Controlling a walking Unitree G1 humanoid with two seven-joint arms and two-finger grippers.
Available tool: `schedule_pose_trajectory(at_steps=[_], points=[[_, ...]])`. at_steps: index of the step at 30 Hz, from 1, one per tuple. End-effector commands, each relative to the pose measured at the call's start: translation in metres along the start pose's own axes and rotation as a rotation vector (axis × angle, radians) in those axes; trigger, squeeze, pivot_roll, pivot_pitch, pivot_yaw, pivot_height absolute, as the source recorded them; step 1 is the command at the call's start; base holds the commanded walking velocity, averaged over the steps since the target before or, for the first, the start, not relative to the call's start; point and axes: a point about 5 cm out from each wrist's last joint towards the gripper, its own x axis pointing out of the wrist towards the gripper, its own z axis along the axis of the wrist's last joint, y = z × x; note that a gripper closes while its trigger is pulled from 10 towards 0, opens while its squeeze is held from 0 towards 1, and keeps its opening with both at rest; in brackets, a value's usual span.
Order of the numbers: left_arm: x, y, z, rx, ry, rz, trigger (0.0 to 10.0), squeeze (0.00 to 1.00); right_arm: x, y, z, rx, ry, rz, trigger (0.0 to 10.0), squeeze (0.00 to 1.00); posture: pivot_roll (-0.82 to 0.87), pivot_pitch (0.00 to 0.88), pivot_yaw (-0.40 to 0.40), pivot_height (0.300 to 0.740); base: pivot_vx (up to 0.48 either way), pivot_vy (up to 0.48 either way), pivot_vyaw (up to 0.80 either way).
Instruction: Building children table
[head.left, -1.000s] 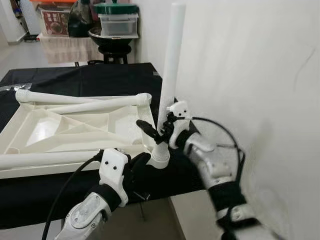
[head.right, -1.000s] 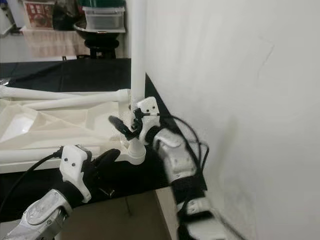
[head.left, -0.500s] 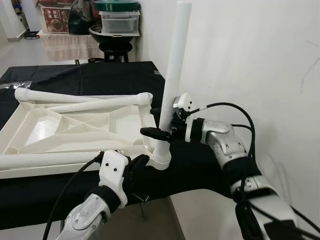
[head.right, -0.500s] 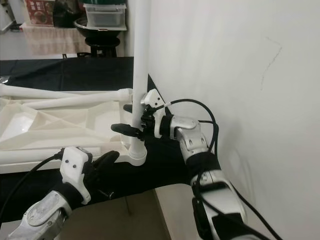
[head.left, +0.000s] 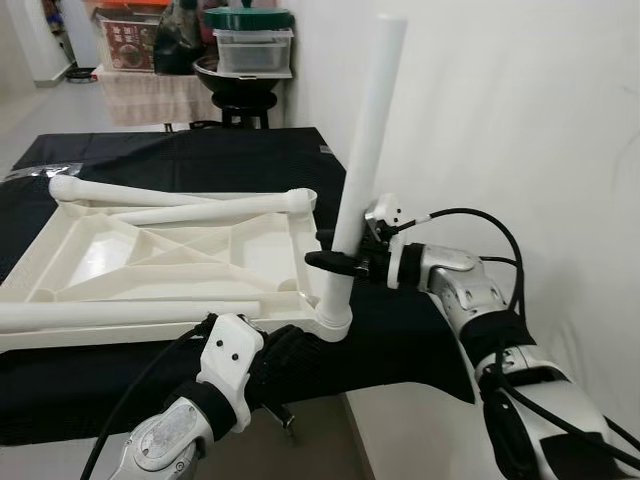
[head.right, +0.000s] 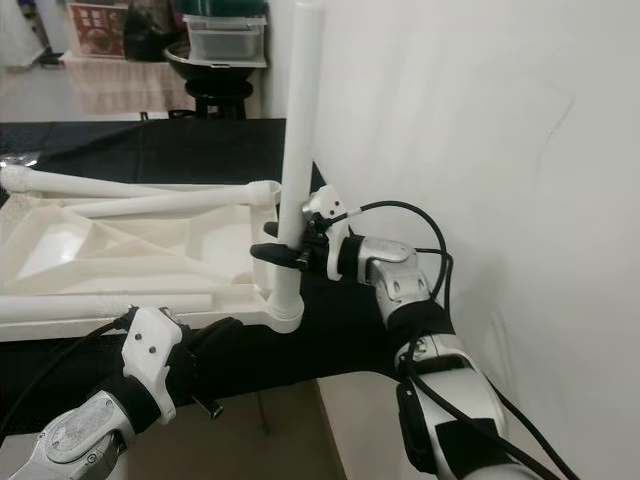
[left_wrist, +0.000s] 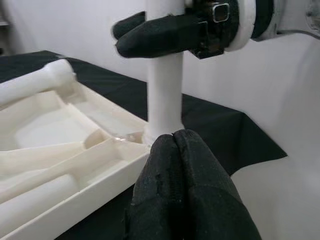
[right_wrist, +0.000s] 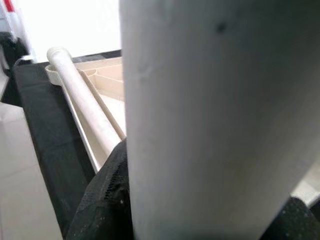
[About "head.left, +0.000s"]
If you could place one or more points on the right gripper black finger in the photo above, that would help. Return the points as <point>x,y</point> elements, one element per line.
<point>327,240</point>
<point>332,264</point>

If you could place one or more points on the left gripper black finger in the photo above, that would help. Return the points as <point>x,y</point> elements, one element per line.
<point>288,366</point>
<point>290,338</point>

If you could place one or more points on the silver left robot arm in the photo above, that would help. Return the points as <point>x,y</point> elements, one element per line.
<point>160,445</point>

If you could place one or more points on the clear tape patch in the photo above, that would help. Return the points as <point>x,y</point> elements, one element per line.
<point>326,150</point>
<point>50,168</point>

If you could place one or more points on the black tablecloth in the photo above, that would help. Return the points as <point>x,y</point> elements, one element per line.
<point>200,155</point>

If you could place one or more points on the clear container with green lid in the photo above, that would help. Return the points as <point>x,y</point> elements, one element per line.
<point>255,52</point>

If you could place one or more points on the black bag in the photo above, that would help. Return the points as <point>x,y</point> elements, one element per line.
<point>180,45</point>

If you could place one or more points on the printed box with orange lid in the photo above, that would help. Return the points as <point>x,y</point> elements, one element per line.
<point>130,45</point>

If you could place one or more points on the small black floor object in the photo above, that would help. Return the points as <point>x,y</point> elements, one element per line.
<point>80,72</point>

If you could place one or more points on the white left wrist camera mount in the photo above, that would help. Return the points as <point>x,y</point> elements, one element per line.
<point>230,345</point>

